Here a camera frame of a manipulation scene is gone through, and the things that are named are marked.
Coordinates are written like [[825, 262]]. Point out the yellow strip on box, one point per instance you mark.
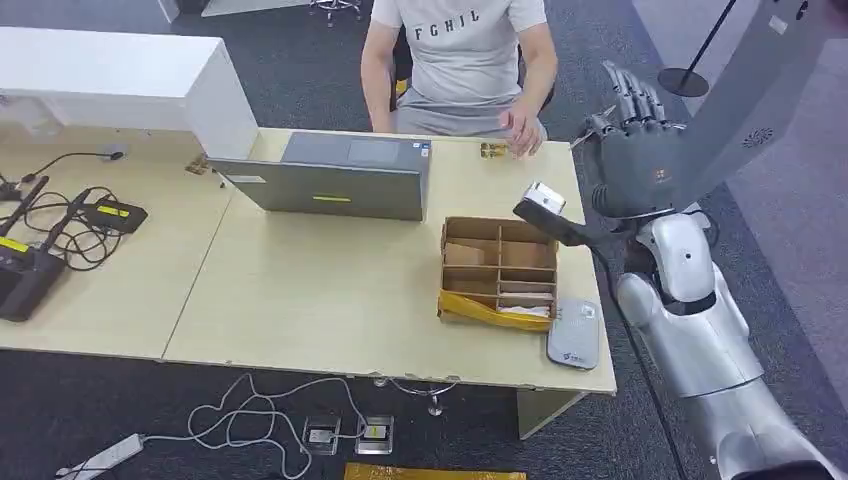
[[480, 312]]

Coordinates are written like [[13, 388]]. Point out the yellow floor sheet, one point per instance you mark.
[[434, 474]]

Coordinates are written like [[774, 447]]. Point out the pale grey flat device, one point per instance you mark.
[[574, 334]]

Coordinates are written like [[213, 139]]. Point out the gold card stack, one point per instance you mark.
[[493, 151]]

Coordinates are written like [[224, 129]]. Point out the grey laptop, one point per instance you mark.
[[331, 189]]

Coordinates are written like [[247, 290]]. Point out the floor socket with grey plug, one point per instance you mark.
[[321, 436]]

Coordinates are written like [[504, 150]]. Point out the white cards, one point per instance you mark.
[[528, 301]]

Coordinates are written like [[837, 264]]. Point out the grey kiosk stand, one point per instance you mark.
[[748, 86]]

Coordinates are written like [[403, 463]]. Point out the black chair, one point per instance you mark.
[[402, 66]]

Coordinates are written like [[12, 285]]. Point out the black router with antennas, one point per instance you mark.
[[30, 281]]

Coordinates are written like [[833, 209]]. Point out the black gooseneck microphone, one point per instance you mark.
[[69, 155]]

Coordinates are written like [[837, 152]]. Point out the person's left hand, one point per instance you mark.
[[523, 129]]

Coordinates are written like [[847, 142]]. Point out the floor socket with yellow plug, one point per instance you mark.
[[375, 434]]

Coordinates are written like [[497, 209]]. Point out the black adapter with yellow label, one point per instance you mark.
[[114, 215]]

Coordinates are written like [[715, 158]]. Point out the white cabinet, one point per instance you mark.
[[99, 76]]

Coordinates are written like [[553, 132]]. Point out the black stanchion post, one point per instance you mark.
[[682, 82]]

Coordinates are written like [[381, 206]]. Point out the pale desk leg panel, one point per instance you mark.
[[540, 411]]

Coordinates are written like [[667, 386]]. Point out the person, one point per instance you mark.
[[464, 60]]

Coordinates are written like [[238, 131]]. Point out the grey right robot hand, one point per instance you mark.
[[636, 169]]

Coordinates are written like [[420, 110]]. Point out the wooden compartment box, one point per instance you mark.
[[497, 272]]

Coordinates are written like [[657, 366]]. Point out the white power strip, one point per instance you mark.
[[102, 457]]

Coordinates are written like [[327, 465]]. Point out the metal chair base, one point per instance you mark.
[[334, 5]]

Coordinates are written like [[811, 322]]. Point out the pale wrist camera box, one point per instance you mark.
[[544, 197]]

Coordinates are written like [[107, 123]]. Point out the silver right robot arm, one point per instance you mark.
[[702, 344]]

